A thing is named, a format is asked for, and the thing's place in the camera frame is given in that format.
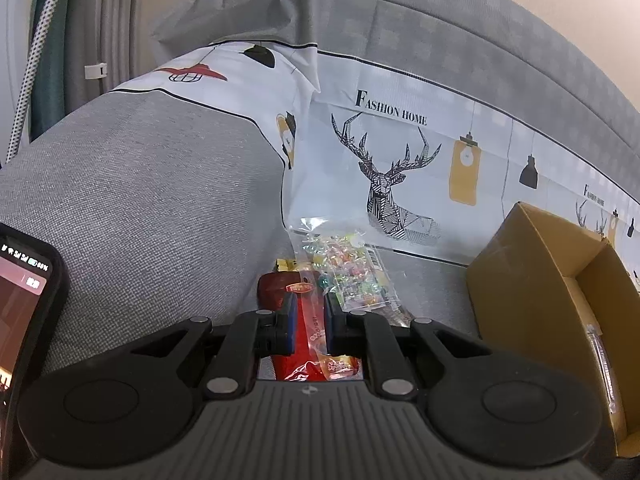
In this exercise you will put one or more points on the green curtain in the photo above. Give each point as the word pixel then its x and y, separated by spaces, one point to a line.
pixel 50 50

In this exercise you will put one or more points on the brown cardboard box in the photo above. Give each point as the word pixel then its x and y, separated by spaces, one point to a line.
pixel 525 280

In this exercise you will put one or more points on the white clip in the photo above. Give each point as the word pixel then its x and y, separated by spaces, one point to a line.
pixel 95 70

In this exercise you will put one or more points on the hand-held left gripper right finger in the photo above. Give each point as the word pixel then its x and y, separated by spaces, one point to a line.
pixel 331 325

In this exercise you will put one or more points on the black smartphone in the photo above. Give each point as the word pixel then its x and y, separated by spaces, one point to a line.
pixel 30 310

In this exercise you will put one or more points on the red snack bag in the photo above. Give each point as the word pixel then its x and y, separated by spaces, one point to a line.
pixel 310 310

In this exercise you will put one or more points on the grey fabric sofa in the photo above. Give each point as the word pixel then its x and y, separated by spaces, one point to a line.
pixel 150 185

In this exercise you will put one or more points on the printed grey white sofa cover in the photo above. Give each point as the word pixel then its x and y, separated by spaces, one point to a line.
pixel 400 60

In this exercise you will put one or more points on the grey curtain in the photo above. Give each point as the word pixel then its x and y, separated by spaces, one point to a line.
pixel 110 20

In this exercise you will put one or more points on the brown snack packet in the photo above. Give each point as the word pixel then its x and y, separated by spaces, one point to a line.
pixel 397 316

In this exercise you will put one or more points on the clear plastic packet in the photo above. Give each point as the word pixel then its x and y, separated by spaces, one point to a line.
pixel 602 375

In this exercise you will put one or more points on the clear bag of colourful candies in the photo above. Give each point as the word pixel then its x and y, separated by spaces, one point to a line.
pixel 345 265

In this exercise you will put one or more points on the yellow snack packet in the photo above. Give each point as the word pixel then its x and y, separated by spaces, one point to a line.
pixel 285 264

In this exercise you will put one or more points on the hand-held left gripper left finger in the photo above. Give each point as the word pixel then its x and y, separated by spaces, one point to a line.
pixel 288 325

